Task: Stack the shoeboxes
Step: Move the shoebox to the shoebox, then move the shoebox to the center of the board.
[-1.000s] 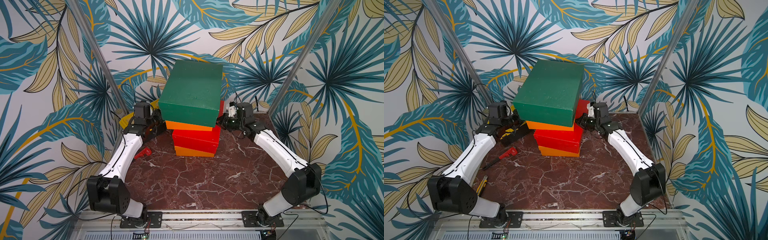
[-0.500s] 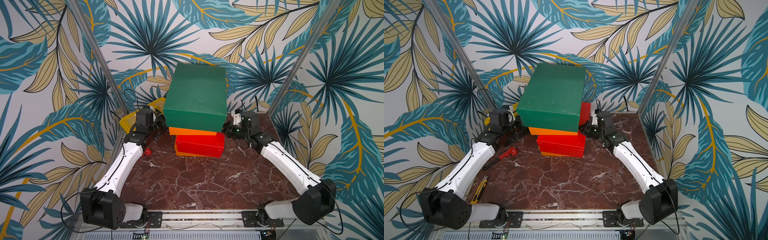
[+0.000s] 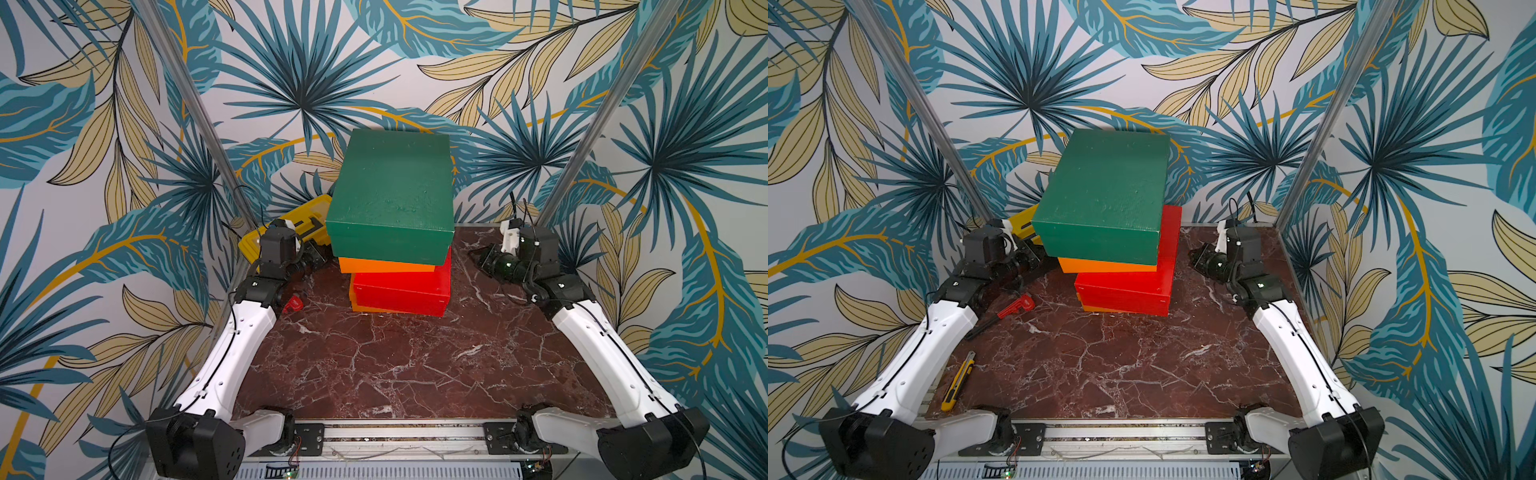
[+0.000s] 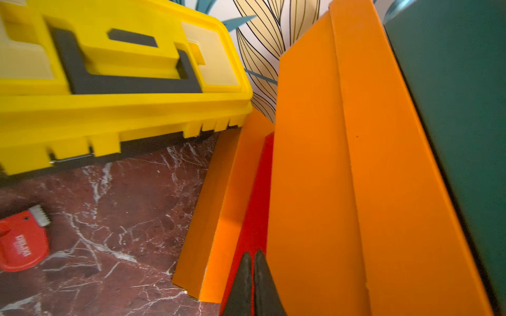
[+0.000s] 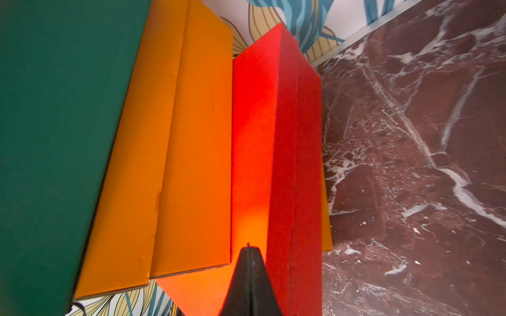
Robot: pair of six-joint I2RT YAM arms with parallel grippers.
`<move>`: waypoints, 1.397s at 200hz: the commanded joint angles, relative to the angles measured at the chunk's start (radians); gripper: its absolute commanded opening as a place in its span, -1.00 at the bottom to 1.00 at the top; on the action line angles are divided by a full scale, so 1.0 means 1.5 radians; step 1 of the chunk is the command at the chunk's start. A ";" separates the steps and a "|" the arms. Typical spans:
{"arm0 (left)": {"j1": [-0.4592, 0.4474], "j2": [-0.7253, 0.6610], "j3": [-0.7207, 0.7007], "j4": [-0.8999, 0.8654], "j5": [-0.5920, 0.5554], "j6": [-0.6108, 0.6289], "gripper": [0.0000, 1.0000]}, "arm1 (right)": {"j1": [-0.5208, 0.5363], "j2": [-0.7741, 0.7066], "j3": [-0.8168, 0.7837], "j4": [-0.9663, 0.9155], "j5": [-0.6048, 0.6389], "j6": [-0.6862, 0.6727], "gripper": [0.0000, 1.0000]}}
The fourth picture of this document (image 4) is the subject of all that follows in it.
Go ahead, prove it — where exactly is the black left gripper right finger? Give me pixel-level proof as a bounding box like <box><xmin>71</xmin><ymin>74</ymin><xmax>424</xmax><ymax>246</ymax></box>
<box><xmin>254</xmin><ymin>250</ymin><xmax>287</xmax><ymax>316</ymax></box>

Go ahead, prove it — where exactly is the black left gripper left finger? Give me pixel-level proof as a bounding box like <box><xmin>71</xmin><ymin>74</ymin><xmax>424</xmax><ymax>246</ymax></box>
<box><xmin>222</xmin><ymin>252</ymin><xmax>252</xmax><ymax>316</ymax></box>

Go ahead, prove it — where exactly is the red shoebox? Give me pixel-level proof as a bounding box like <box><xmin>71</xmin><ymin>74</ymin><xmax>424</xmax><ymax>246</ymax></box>
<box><xmin>220</xmin><ymin>133</ymin><xmax>274</xmax><ymax>315</ymax></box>

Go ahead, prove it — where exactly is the green shoebox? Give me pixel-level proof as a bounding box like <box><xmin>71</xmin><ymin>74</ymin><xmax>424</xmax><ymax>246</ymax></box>
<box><xmin>383</xmin><ymin>0</ymin><xmax>505</xmax><ymax>315</ymax></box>

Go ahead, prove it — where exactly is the yellow and black toolbox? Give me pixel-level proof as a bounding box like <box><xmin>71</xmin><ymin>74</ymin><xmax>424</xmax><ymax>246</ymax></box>
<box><xmin>1</xmin><ymin>1</ymin><xmax>252</xmax><ymax>186</ymax></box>

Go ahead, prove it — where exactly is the orange shoebox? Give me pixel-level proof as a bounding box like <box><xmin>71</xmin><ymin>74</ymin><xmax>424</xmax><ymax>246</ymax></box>
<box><xmin>267</xmin><ymin>1</ymin><xmax>493</xmax><ymax>315</ymax></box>
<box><xmin>172</xmin><ymin>109</ymin><xmax>274</xmax><ymax>304</ymax></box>

